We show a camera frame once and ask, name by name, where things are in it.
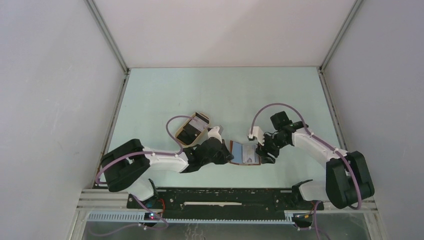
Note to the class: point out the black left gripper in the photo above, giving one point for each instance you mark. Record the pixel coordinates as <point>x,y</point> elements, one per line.
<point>226,156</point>

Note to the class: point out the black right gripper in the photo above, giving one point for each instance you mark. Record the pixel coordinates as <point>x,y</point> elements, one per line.
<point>263,150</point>

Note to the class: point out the oval wooden tray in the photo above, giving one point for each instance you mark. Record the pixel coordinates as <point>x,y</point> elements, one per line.
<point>187,135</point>

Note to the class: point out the brown leather card holder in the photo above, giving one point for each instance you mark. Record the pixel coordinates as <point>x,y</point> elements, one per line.
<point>236,151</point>

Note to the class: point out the silver VIP credit card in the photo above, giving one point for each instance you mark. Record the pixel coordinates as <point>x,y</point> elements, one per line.
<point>249,156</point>

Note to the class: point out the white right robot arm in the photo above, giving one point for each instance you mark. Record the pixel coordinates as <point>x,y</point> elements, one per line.
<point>347,178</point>

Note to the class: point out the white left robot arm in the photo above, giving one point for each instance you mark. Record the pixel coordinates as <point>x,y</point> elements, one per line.
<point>123,168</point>

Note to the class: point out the grey card in tray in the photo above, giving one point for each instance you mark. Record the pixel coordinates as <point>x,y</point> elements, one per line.
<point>199,122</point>

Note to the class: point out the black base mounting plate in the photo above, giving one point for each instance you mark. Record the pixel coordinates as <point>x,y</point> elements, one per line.
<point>229,203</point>

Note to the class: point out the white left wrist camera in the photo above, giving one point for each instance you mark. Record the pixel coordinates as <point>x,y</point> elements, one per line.
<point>215,132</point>

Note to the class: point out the light blue cable duct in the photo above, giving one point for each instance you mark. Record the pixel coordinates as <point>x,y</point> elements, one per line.
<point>144,217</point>

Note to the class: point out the aluminium corner frame post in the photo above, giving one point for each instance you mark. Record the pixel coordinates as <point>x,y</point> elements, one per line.
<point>340,34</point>

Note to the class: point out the left aluminium corner post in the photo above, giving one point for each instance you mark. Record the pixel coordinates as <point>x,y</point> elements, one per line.
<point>105,31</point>

